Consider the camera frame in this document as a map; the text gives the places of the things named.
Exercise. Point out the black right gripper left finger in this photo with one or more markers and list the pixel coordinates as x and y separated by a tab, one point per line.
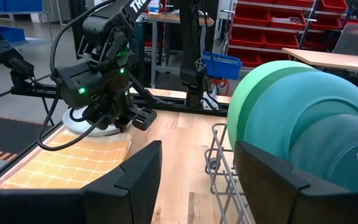
129	193

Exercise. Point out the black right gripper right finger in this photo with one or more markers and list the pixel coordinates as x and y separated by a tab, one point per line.
266	186

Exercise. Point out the pale grey-blue plate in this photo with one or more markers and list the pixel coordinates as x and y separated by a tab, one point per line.
73	126

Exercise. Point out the dark teal plate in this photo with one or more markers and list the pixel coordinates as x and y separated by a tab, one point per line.
328	146

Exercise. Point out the light green plate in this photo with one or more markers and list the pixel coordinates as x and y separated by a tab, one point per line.
238	102

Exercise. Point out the dark green plate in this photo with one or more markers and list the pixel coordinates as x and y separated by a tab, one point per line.
253	90

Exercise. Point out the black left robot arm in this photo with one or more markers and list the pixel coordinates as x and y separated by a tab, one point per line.
126	18

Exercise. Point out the orange checked cloth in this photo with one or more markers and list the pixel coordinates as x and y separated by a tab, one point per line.
67	165

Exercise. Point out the wooden table with metal legs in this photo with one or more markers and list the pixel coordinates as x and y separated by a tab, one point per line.
169	18

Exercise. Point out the black mat with hazard stripes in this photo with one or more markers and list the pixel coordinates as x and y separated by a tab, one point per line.
5	133

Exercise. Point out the blue plastic bin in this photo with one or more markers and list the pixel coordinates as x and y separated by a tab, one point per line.
225	67

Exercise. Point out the blue storage bin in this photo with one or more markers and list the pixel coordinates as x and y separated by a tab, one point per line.
11	4

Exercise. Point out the red bin shelf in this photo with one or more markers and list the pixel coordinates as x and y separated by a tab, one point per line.
250	39

